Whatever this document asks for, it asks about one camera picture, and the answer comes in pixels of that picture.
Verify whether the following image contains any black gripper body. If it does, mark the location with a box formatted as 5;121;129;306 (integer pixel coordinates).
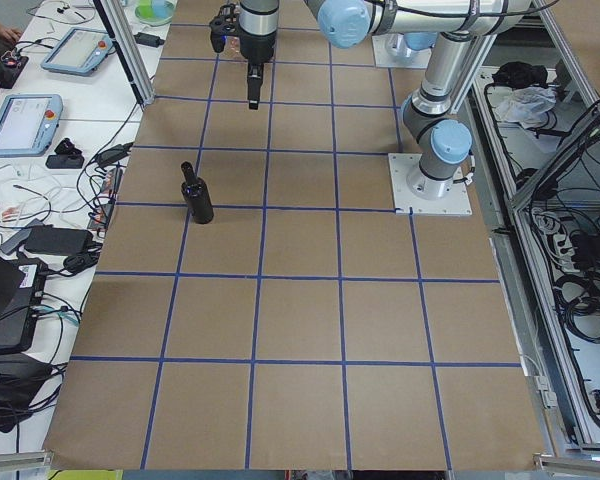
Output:
239;0;279;64

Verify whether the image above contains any dark glass wine bottle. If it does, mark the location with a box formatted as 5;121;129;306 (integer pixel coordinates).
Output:
181;161;214;224

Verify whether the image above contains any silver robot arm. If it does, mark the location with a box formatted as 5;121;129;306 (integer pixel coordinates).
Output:
306;1;530;200

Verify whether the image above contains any green bowl with blocks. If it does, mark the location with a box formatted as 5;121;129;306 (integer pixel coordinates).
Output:
134;0;175;27

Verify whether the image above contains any upper blue teach pendant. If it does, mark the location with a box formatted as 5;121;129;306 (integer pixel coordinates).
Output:
41;27;113;76

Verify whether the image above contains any blue teach pendant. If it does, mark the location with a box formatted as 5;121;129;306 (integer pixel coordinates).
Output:
0;94;63;158
41;27;113;76

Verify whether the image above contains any lower blue teach pendant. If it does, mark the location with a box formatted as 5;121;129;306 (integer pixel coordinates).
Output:
0;94;63;158

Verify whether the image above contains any black power adapter brick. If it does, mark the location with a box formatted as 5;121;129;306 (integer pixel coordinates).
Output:
24;226;93;256

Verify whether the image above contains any black laptop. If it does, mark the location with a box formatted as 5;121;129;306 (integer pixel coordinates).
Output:
0;257;47;354

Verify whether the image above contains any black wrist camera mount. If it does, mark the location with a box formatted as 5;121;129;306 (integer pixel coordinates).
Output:
209;3;239;54

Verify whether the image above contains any aluminium frame post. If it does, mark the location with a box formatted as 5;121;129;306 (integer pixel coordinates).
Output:
93;0;155;108

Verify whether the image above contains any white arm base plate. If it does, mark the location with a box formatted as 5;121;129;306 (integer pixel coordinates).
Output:
388;153;472;217

